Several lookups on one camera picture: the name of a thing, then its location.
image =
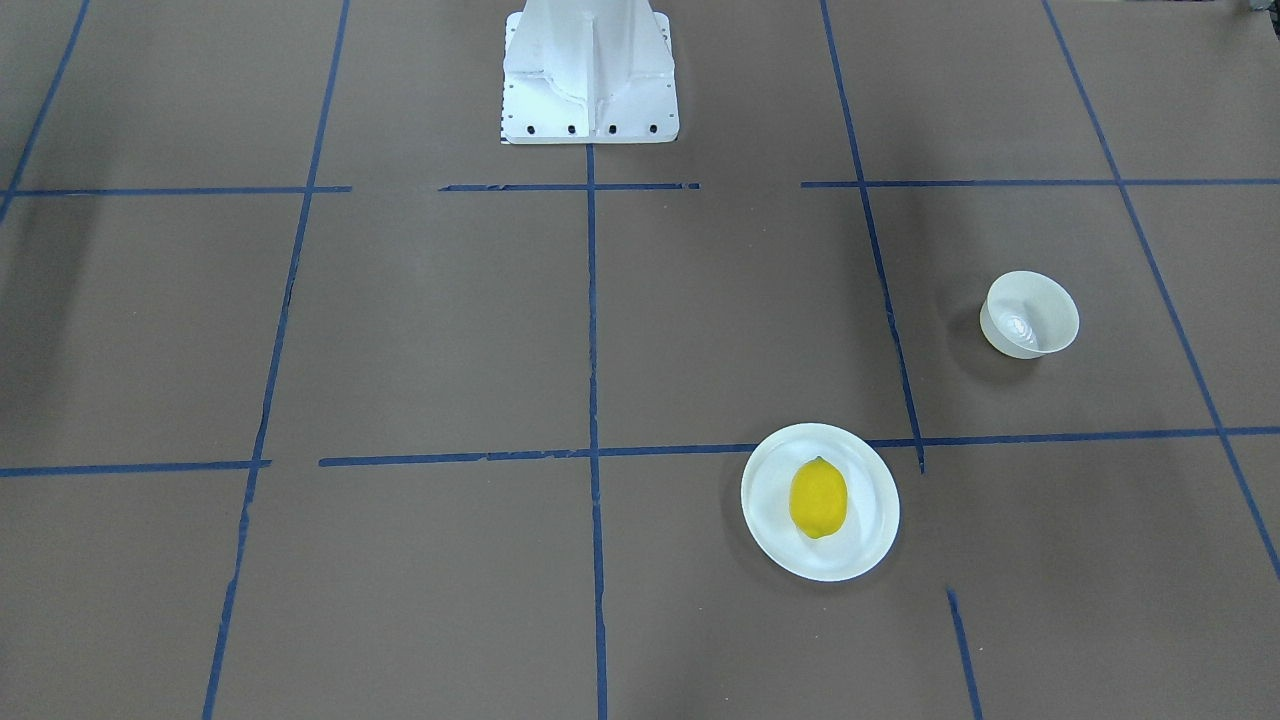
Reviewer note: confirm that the yellow lemon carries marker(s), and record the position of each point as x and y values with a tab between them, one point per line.
818	499

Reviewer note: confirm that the white round plate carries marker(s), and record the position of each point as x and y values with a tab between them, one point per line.
874	503

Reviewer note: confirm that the white bowl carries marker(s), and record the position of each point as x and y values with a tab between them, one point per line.
1027	315

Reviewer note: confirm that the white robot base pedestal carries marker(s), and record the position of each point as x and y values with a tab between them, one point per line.
588	72

